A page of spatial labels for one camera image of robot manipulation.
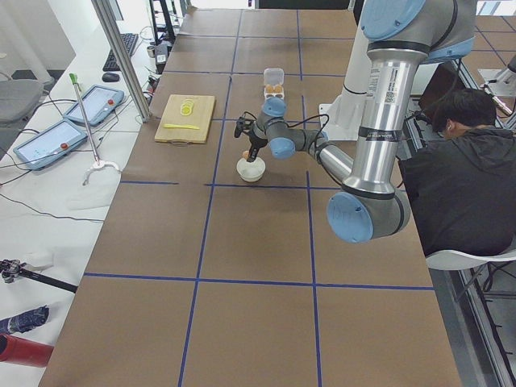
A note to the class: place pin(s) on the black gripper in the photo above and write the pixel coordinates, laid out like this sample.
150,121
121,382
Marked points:
255,143

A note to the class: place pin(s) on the clear plastic egg box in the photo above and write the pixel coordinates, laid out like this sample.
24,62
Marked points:
274,76

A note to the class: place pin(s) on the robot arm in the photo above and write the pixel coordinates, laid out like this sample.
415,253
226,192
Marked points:
401,36

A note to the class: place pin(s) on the white bowl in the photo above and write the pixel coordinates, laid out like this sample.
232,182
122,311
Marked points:
251,171

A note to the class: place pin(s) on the wooden cutting board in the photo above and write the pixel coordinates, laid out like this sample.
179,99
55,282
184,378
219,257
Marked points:
202,115

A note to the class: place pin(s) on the lemon slices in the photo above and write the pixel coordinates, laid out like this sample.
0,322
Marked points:
187,107

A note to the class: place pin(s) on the yellow plastic knife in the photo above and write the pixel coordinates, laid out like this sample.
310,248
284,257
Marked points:
181,126

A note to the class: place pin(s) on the metal reacher grabber stick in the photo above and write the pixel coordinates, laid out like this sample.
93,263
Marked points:
98,163

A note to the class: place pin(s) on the far teach pendant tablet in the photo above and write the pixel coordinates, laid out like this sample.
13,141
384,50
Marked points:
99,102

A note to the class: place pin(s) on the teach pendant tablet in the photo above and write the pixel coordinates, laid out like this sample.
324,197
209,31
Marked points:
99,102
50,145

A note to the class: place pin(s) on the black computer mouse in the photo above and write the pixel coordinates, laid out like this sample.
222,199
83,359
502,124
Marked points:
109,77

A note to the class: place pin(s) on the near teach pendant tablet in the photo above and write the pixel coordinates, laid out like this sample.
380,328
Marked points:
50,145

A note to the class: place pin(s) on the seated person dark jacket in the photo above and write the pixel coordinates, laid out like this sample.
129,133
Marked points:
462,188

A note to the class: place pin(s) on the white chair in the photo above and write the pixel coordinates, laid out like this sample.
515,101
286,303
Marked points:
449,260

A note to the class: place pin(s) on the folded blue umbrella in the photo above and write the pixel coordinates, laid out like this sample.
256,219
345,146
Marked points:
25,321

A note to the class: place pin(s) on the white centre column mount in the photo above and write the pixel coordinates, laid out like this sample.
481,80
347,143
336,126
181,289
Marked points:
345,112

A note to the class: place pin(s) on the aluminium frame post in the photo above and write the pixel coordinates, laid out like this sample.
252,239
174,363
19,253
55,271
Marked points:
108,22

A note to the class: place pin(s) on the black tripod handle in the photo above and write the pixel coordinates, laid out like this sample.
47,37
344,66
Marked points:
11,270

